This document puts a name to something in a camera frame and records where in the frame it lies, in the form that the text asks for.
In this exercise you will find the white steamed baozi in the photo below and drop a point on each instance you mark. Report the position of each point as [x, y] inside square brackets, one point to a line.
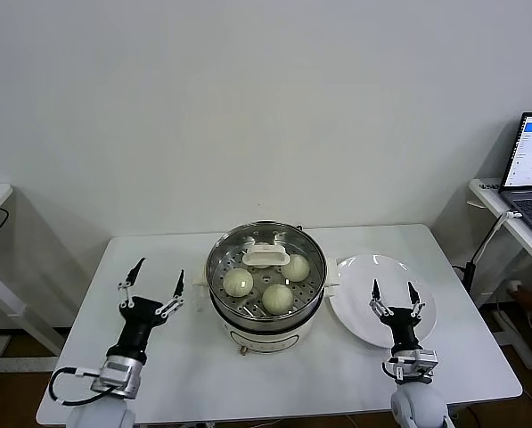
[297, 268]
[277, 299]
[237, 283]

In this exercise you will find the white round plate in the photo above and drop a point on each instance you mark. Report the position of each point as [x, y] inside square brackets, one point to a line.
[359, 303]

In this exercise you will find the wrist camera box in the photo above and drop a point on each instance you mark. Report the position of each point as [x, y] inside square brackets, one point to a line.
[116, 373]
[426, 360]

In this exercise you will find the white side table with laptop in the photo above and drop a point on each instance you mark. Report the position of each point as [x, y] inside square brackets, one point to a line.
[488, 196]

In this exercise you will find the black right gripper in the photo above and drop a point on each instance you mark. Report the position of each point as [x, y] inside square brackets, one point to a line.
[403, 330]

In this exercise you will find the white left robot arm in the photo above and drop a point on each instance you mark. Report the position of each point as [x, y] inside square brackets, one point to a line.
[100, 417]

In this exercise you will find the perforated steel steamer basket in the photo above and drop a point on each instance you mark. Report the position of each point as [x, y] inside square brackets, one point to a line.
[310, 310]

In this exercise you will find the grey open laptop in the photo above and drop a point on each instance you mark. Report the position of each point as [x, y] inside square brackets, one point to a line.
[528, 151]

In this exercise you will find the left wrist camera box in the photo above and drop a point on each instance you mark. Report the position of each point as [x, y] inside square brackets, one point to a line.
[116, 373]

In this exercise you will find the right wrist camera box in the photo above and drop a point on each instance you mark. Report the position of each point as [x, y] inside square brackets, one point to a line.
[426, 360]

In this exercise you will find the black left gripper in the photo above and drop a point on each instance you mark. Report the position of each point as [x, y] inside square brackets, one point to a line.
[138, 323]

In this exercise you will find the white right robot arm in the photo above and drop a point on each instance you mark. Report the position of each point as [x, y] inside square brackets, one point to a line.
[419, 405]

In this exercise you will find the white electric cooker base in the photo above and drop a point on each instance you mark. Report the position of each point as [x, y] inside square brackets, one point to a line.
[265, 341]

